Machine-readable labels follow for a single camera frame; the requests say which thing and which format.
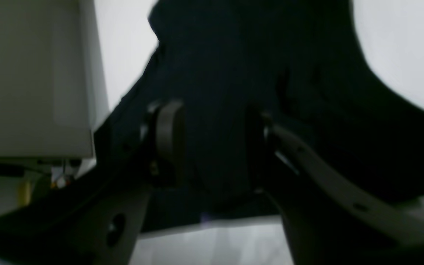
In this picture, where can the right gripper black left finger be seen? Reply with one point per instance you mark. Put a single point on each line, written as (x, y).
(96, 219)

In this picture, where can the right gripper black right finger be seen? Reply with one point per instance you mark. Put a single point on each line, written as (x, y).
(327, 219)

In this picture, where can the black T-shirt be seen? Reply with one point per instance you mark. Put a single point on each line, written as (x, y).
(299, 60)

